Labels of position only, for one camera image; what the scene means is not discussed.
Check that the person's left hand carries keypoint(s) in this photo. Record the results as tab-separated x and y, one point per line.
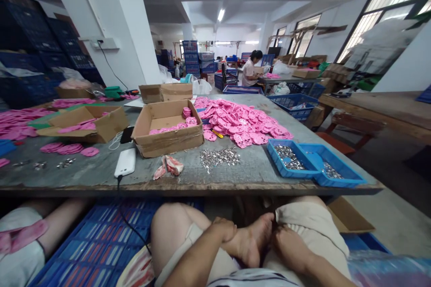
225	230

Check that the person's right hand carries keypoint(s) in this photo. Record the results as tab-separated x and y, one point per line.
289	241

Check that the person's left fingers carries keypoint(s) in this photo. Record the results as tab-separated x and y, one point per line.
231	231

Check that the person's body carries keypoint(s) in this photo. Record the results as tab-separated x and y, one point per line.
252	278

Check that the pile of loose silver clips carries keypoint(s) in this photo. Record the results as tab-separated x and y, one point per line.
219	157

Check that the blue plastic tray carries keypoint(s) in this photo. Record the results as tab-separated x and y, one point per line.
343	179
279	169

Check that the crumpled pink white cloth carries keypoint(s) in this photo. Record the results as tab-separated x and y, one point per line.
170	166

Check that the silver clips in tray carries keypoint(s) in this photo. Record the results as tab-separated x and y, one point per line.
289	159
331	171

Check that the yellow utility knife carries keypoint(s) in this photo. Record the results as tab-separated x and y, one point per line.
218	133

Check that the printed plastic bag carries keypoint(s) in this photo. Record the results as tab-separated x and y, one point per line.
139	272

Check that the open cardboard box with tape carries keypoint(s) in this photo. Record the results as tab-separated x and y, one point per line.
168	144

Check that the large pile of pink parts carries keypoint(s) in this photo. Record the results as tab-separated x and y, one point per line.
242	120

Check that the flat cardboard piece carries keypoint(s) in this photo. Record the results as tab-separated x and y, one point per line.
350	216

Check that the pink parts inside taped box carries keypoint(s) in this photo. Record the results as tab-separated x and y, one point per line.
183	122

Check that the white power bank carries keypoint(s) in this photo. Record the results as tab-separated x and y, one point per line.
125	162

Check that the blue slatted crate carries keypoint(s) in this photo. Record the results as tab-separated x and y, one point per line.
97	240

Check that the blue mesh basket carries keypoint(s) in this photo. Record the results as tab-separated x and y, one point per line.
293	103

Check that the black phone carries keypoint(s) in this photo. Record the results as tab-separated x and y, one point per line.
127	135

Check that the white plastic bag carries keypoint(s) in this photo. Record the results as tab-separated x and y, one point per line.
202	87

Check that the closed cardboard box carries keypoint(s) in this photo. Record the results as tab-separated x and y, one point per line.
165	92

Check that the red wooden stool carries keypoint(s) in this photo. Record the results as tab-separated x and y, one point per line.
350	129

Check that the distant table with pink parts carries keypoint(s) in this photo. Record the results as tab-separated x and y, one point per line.
289	80

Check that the wide open cardboard box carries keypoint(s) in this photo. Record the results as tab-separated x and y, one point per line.
107	124

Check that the clear plastic bag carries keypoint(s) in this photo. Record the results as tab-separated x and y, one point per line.
394	270

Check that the stack of blue printed cartons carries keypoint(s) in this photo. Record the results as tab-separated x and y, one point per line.
198	58

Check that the green plastic object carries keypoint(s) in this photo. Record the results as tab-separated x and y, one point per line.
113	93

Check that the scattered silver clip clusters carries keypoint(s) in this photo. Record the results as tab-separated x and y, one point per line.
62	164

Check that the small row of pink parts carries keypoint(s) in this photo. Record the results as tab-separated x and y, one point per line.
67	148

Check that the wooden workbench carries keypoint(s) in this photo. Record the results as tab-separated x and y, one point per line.
387	108

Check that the pink parts on lap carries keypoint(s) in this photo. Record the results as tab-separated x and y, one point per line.
20	235

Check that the small barred window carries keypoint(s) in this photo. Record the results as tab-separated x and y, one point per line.
306	33

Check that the cardboard box with pink fluff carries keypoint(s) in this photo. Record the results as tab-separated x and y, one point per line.
72	91

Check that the ceiling tube light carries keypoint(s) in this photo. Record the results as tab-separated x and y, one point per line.
221	15

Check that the heap of pink parts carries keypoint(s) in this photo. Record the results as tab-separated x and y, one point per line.
17	124

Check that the blue tray corner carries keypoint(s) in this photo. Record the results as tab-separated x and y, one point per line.
6	147

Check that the large barred window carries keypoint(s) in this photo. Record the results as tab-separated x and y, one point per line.
380	18

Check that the stack of dark blue crates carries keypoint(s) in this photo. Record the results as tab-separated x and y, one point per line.
37	55

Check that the white wall power socket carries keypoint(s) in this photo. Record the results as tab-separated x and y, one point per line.
102	43

